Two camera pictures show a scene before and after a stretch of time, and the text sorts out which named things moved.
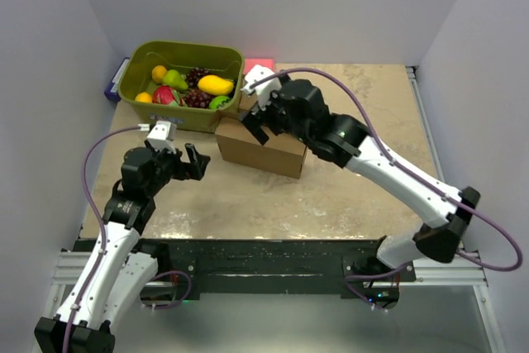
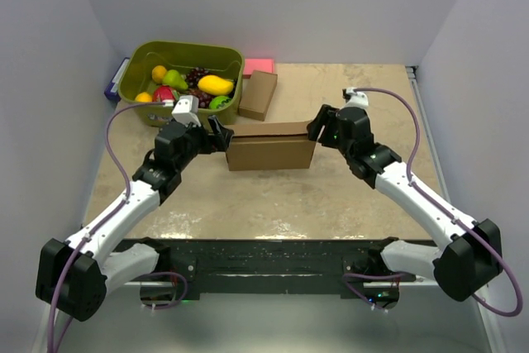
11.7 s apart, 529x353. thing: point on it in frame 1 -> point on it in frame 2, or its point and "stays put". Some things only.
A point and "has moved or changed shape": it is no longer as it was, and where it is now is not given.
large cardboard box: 281,153 has moved or changed shape
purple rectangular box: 111,89 stays put
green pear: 173,78 stays put
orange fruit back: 158,73 stays put
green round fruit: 218,101 stays put
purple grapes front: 197,98 stays put
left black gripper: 193,170 -> 217,142
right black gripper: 266,114 -> 315,127
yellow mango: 216,85 stays put
